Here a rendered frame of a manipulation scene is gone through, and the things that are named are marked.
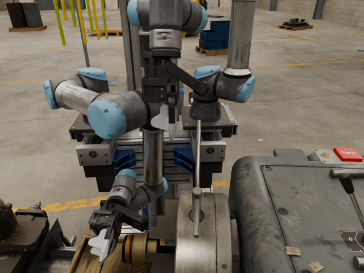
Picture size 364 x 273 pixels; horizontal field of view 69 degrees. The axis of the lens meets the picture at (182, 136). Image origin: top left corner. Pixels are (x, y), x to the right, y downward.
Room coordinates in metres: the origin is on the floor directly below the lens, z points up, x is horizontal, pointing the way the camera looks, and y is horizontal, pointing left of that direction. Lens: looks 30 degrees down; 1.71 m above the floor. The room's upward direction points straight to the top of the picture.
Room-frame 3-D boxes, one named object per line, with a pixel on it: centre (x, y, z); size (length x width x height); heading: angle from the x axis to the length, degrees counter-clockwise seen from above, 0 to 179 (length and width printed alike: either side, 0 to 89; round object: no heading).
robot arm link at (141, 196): (0.75, 0.20, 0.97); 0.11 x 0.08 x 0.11; 134
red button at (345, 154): (0.66, -0.50, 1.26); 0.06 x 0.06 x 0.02; 87
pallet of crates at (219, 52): (7.72, -1.10, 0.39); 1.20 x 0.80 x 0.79; 109
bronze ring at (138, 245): (0.47, 0.11, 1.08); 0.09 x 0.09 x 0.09; 87
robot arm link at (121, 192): (0.67, 0.21, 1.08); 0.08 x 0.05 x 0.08; 87
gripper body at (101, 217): (0.59, 0.23, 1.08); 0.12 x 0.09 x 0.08; 177
